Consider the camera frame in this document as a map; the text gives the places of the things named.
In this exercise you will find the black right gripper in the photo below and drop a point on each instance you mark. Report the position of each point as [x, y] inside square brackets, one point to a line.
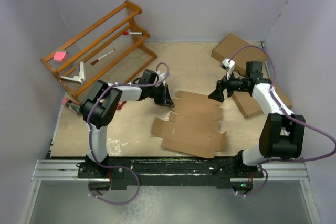
[218, 94]

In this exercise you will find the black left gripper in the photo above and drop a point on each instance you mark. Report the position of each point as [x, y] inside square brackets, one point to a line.
[165, 99]

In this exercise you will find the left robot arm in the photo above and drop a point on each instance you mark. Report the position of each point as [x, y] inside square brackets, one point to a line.
[101, 103]

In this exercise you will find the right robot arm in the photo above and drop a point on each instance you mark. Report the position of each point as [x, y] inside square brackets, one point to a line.
[280, 137]

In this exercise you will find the medium folded cardboard box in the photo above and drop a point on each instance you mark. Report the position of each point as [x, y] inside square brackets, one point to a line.
[246, 104]

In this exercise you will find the large folded cardboard box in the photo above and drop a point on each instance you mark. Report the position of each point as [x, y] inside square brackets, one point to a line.
[230, 45]

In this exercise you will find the red toy car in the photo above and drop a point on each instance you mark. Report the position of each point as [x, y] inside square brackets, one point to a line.
[120, 105]

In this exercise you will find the orange wooden rack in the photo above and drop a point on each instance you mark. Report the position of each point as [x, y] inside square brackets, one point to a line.
[129, 59]

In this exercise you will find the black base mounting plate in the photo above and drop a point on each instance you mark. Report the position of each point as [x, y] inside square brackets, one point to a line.
[222, 172]

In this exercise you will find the red capped white marker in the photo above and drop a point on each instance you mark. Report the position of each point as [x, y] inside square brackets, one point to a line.
[132, 33]

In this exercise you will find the brown capped white marker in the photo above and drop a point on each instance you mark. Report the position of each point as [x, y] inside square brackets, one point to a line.
[101, 57]

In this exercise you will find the pink capped green can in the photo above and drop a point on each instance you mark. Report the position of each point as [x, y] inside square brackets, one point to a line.
[74, 107]

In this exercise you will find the pink eraser block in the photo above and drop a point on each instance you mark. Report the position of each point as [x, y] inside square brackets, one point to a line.
[60, 56]

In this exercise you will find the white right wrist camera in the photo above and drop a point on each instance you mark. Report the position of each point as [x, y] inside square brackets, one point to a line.
[229, 66]

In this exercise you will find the white angled bracket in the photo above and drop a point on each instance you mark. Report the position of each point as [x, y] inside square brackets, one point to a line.
[78, 78]

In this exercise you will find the aluminium frame rail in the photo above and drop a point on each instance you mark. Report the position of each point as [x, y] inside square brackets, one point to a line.
[66, 170]

